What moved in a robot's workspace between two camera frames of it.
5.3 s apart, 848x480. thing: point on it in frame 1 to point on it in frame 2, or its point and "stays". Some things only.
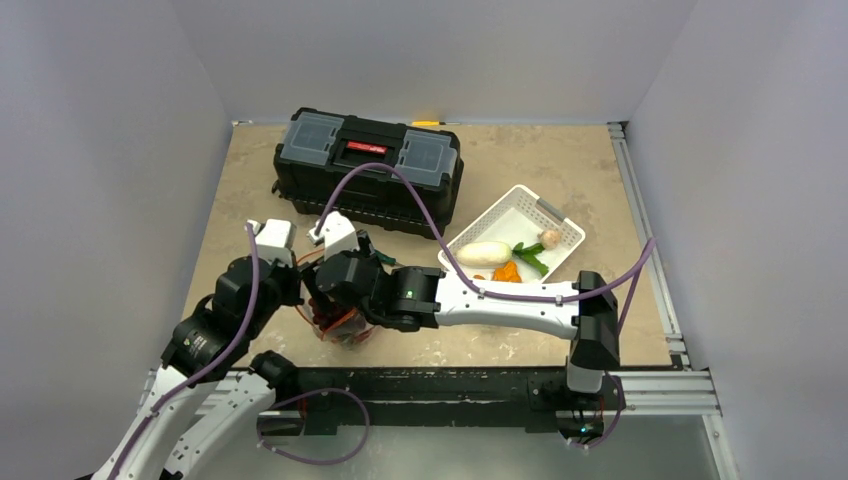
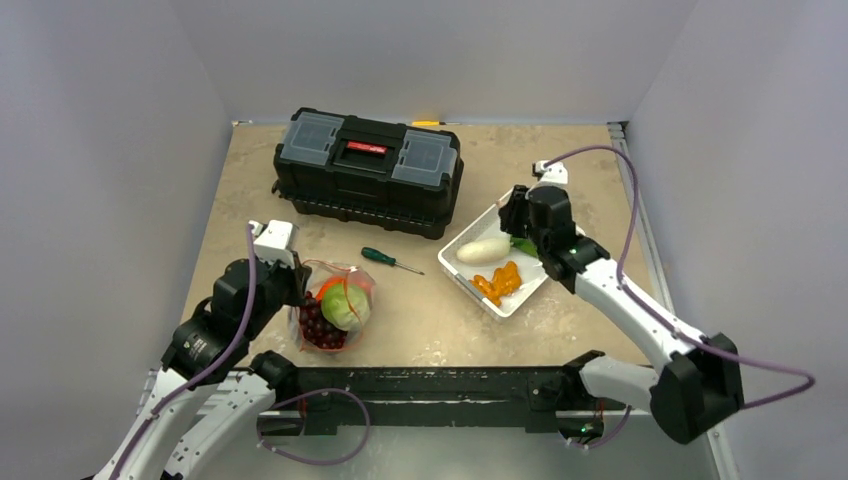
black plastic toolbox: [316, 147] stays
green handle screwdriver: [386, 259] stays
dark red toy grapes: [327, 314] to [316, 328]
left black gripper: [294, 276] stays
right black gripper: [329, 287] to [515, 211]
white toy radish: [484, 253] stays
